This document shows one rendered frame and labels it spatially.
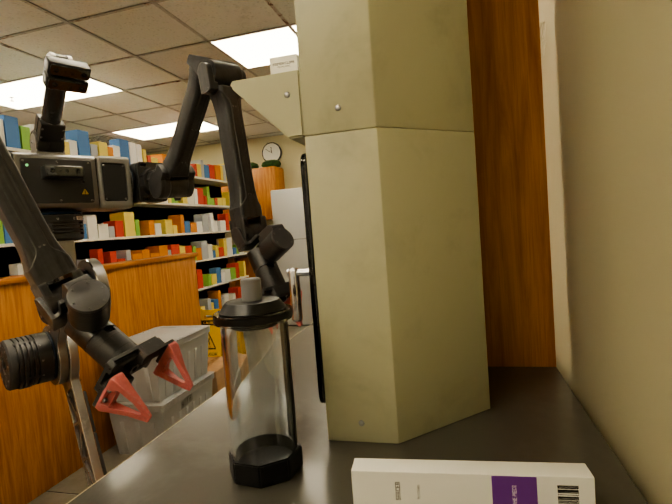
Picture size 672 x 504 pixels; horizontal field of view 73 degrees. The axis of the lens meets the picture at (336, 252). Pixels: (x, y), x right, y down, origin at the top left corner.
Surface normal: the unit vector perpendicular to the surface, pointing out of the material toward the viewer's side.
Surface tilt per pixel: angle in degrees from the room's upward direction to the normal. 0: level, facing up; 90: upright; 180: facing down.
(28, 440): 90
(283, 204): 90
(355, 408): 90
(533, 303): 90
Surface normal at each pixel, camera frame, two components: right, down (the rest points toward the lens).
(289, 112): -0.26, 0.07
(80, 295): 0.35, -0.63
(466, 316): 0.50, 0.01
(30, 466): 0.96, -0.06
